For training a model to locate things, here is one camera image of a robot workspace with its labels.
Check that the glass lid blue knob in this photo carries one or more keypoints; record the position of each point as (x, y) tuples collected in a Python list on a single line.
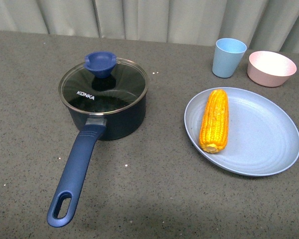
[(103, 84)]

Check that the yellow corn cob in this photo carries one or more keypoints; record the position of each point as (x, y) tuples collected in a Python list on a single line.
[(214, 130)]

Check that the dark blue saucepan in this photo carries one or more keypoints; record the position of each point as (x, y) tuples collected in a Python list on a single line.
[(91, 129)]

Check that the light blue cup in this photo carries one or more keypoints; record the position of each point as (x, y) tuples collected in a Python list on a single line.
[(227, 56)]

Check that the light blue plate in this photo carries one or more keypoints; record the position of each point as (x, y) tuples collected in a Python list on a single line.
[(263, 140)]

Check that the pink bowl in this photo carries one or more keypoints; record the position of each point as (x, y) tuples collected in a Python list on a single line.
[(270, 69)]

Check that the white pleated curtain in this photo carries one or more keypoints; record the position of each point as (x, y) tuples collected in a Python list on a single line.
[(261, 24)]

